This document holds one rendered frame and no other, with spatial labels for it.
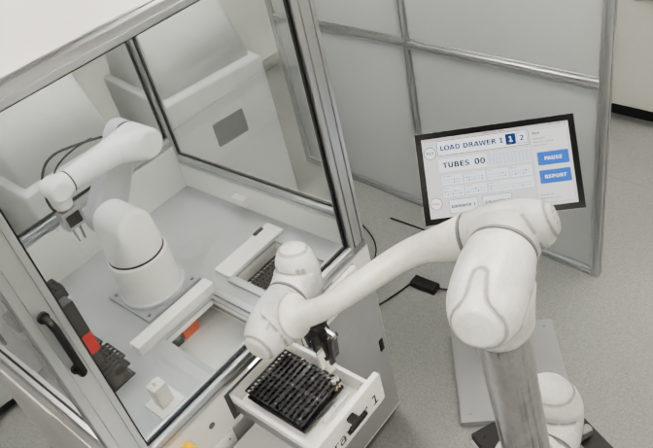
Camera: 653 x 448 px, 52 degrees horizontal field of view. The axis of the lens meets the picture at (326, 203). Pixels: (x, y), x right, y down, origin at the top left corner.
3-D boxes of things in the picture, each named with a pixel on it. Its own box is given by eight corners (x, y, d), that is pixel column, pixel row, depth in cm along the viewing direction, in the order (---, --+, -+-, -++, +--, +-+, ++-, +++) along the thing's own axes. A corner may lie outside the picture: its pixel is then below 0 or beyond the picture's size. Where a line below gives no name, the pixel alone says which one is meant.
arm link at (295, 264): (294, 275, 174) (273, 312, 165) (280, 230, 165) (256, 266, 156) (332, 281, 169) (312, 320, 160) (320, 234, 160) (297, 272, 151)
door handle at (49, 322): (95, 376, 147) (57, 317, 136) (85, 385, 146) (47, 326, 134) (83, 367, 150) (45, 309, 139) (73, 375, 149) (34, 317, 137)
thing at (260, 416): (376, 395, 191) (372, 382, 188) (319, 465, 177) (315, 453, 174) (275, 341, 215) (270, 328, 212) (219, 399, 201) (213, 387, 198)
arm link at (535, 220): (463, 194, 137) (444, 237, 127) (547, 171, 125) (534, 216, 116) (492, 243, 141) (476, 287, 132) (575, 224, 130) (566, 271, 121)
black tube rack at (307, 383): (345, 393, 194) (341, 379, 190) (306, 439, 184) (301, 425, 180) (289, 361, 207) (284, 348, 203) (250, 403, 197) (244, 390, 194)
